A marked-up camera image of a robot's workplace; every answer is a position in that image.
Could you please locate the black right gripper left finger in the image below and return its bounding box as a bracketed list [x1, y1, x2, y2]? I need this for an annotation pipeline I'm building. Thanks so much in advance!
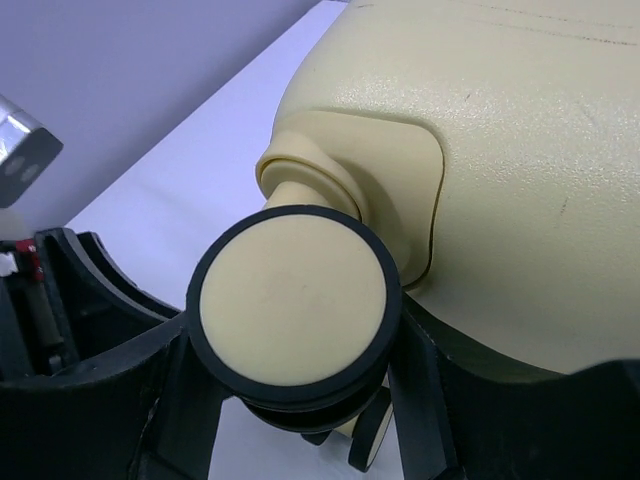
[1, 320, 228, 479]

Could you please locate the yellow hard-shell suitcase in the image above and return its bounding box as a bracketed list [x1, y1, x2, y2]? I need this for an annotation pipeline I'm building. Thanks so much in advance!
[186, 1, 639, 470]

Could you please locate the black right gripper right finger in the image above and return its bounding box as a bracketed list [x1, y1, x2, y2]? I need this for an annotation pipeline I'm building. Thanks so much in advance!
[390, 297, 639, 479]

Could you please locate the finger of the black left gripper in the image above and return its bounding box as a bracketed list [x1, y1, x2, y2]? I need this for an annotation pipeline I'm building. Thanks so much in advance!
[59, 228, 179, 360]

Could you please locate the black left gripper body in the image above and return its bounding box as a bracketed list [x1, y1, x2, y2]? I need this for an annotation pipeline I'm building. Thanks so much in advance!
[1, 231, 80, 380]

